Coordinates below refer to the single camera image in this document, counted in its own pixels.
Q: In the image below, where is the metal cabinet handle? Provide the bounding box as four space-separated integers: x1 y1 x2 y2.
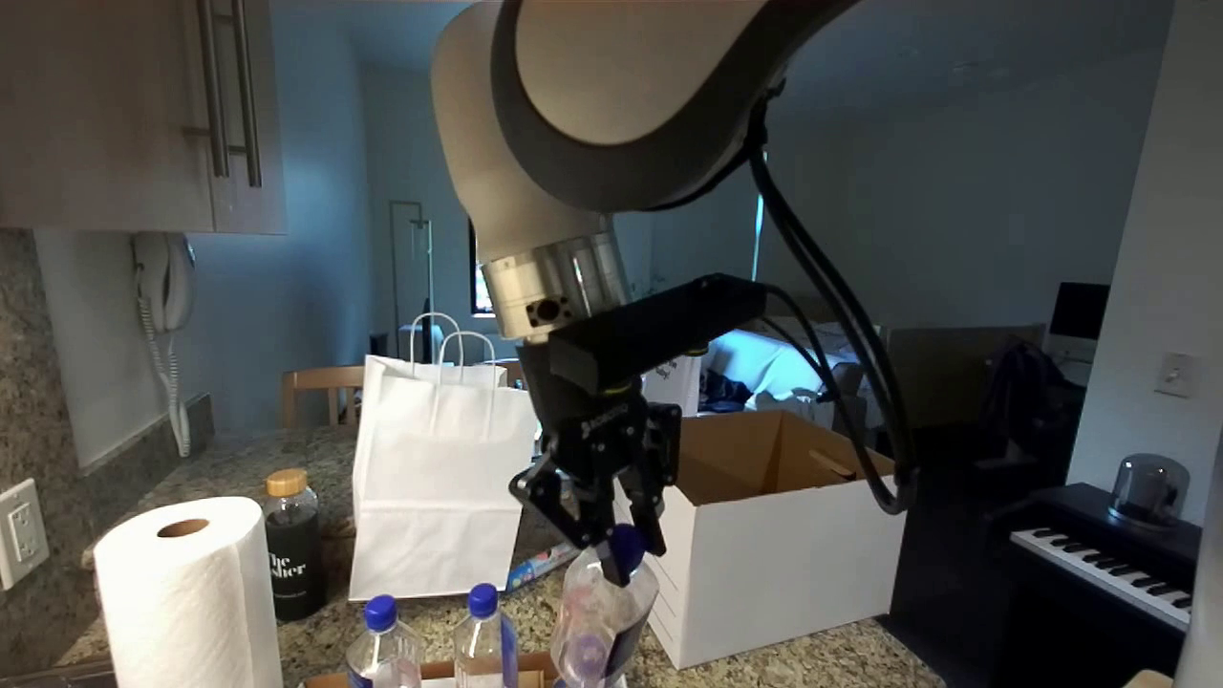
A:
176 0 266 190

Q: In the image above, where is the white bedding pile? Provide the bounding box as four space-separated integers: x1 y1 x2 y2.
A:
701 322 853 415

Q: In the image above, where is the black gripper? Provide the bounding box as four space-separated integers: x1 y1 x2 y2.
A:
508 349 685 563

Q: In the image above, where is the black framed window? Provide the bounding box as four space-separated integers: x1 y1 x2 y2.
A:
466 216 496 316

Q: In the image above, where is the black monitor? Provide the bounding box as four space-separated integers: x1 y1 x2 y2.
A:
1049 280 1113 343

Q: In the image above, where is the black bag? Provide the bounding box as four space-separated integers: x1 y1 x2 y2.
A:
992 341 1089 478

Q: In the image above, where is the white printed shopping bag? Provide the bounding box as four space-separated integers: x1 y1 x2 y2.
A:
643 353 706 419

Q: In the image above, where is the brown cardboard box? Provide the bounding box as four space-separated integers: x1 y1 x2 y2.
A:
886 323 1011 433

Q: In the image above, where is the white wall switch plate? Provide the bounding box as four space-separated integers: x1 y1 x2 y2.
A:
1154 349 1201 401

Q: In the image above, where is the thin metal floor stand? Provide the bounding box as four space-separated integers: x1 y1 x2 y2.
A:
388 194 439 358

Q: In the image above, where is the white paper towel roll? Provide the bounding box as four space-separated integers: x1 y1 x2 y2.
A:
90 492 289 688

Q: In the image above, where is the dark bottle yellow cap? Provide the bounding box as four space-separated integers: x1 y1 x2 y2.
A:
262 466 328 627

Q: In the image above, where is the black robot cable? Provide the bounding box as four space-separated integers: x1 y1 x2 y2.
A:
743 101 922 520

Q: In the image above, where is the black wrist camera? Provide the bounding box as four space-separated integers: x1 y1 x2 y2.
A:
550 273 773 397

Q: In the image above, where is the beige wall cabinet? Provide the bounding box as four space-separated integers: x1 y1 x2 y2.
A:
0 0 289 239

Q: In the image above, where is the glass jar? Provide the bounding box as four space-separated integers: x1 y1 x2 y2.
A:
1106 447 1192 526

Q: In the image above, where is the clear bottle blue cap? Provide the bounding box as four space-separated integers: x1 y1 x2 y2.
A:
550 525 664 688
453 582 524 688
345 591 425 688

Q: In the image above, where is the long blue foil box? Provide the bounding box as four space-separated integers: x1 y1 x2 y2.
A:
505 538 578 591

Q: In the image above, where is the white paper bag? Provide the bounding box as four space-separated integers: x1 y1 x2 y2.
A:
345 311 547 605

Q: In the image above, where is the white cardboard box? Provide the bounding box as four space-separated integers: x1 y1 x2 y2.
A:
631 404 919 671

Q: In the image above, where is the black piano keyboard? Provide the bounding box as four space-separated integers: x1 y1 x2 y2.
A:
985 478 1207 688

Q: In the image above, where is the wooden chair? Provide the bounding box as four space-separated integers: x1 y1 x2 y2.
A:
276 364 370 436

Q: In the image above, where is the white wall phone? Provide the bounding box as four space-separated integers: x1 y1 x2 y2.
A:
125 229 198 464

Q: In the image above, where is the white double switch plate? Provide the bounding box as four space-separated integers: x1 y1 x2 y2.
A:
0 475 55 595

